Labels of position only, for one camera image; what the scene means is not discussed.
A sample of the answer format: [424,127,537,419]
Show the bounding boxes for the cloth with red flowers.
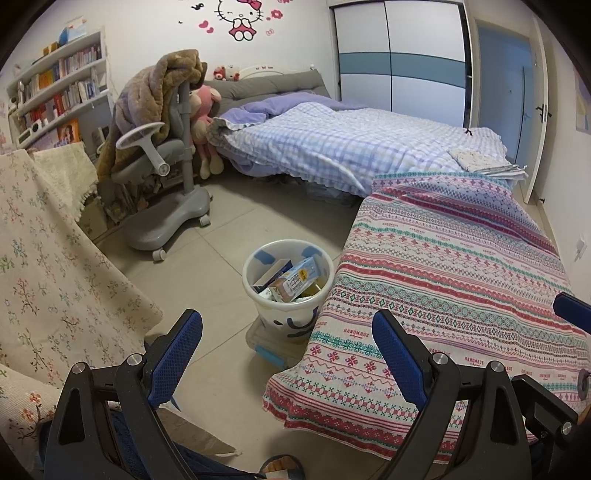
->
[0,364,63,455]

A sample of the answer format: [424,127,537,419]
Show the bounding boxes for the brown fleece blanket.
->
[98,48,208,178]

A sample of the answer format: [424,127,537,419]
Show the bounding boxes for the white bed headboard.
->
[240,65,296,77]

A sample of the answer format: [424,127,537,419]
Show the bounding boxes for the wall poster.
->
[574,69,591,132]

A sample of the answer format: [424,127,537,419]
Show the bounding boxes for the white door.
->
[471,14,553,205]

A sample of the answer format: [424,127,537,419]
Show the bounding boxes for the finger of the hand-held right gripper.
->
[553,292,591,335]
[510,368,591,446]

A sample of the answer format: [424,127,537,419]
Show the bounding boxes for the light blue milk carton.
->
[268,257,323,304]

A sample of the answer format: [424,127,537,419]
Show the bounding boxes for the light blue box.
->
[58,21,89,47]

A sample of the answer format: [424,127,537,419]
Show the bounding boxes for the dark blue printed box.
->
[252,260,294,289]

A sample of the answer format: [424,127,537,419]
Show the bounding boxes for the cartoon cat wall sticker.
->
[178,0,296,42]

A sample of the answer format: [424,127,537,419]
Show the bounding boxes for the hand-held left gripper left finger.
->
[41,308,204,480]

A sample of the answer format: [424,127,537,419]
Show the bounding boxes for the clear plastic storage box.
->
[246,318,319,370]

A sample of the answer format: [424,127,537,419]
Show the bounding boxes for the stack of folded newspapers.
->
[478,162,529,182]

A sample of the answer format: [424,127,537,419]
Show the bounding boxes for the folded white patterned cloth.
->
[447,147,506,172]

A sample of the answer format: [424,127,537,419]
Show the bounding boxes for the grey headboard cushion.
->
[203,70,331,116]

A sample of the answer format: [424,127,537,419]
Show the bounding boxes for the orange portrait book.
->
[56,119,82,145]

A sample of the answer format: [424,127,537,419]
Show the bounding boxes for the rows of books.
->
[21,44,105,121]

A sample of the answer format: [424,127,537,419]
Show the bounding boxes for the beige crochet cloth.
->
[32,141,100,222]

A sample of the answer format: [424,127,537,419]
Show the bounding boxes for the grey swivel chair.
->
[111,78,214,263]

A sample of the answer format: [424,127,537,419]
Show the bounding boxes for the white bookshelf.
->
[6,30,114,153]

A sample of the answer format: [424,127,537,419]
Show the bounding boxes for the striped patterned blanket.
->
[262,172,591,464]

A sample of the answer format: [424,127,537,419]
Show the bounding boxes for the beige floral cloth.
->
[0,150,164,388]

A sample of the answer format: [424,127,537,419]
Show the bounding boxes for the pink plush toy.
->
[188,84,225,180]

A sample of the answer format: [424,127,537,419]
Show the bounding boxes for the purple checkered quilt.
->
[206,90,509,197]

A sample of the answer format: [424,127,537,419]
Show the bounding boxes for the white and blue wardrobe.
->
[329,0,472,129]

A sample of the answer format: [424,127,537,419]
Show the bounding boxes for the white plastic bin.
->
[242,239,335,340]

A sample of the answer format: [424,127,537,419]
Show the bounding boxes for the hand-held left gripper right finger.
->
[372,309,532,480]

